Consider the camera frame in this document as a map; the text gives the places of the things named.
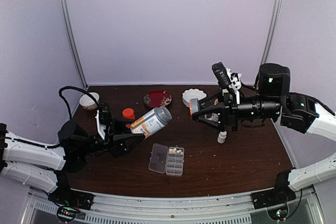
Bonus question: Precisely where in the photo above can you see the round circuit board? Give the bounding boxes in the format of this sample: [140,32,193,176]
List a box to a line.
[267,206,289,221]
[56,206,79,222]

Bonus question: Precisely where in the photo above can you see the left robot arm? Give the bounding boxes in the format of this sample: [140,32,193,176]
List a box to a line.
[1,119,145,205]

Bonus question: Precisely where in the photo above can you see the white pills in organizer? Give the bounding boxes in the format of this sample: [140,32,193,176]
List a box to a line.
[169,148,183,155]

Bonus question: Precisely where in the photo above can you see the amber bottle grey cap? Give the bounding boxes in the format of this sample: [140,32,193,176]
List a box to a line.
[130,106,172,138]

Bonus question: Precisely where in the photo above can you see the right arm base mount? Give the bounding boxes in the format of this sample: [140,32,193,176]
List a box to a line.
[251,170,296,209]

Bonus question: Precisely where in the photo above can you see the clear plastic pill organizer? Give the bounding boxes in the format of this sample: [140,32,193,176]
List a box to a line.
[148,143,185,176]

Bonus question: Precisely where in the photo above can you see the grey orange bottle cap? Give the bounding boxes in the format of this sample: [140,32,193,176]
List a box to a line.
[189,98,200,116]

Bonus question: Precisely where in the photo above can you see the small white pill bottle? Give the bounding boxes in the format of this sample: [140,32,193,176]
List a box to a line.
[217,131,227,144]

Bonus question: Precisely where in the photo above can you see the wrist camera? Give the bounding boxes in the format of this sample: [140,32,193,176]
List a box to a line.
[212,62,242,95]
[96,103,112,139]

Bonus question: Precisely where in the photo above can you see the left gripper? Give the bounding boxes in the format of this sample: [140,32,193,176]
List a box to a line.
[78,116,145,159]

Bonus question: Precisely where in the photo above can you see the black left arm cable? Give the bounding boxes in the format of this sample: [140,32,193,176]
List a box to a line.
[0,85,95,148]

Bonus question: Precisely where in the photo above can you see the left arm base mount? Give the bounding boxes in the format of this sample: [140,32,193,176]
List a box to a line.
[48,173,94,210]

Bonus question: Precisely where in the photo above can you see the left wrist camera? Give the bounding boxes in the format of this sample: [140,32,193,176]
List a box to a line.
[96,103,112,139]

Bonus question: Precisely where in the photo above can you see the white ceramic bowl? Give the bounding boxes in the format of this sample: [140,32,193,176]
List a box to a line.
[79,92,100,111]

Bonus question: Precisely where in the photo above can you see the front aluminium rail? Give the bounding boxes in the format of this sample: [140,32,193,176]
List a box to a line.
[27,187,325,224]

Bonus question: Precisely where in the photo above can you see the left aluminium frame post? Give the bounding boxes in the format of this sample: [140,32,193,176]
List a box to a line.
[60,0,88,88]

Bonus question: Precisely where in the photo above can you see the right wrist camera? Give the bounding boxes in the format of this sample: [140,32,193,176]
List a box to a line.
[212,62,242,95]

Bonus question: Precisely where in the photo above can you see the aluminium frame post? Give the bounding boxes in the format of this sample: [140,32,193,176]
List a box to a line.
[60,0,88,88]
[260,0,283,65]

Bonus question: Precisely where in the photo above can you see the white floral mug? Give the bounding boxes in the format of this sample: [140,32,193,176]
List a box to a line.
[204,113,219,122]

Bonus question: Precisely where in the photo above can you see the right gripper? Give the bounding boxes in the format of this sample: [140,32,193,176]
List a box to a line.
[192,88,282,132]

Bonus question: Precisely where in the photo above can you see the left round circuit board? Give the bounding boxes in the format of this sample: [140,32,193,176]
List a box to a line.
[56,206,79,222]

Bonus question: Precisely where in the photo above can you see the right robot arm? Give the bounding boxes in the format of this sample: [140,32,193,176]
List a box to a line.
[190,62,335,141]

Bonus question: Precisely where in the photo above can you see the red floral plate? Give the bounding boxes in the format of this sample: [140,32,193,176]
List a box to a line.
[143,90,172,108]

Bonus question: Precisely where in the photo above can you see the right round circuit board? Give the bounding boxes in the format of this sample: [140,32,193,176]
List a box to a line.
[267,206,289,221]

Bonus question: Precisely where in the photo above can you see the white scalloped bowl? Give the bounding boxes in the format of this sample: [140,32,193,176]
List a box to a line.
[182,89,207,108]

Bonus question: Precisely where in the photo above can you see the right aluminium frame post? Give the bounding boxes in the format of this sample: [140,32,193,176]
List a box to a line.
[260,0,283,65]

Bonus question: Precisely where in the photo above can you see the orange pill bottle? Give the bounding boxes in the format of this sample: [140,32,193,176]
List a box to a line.
[122,108,136,120]

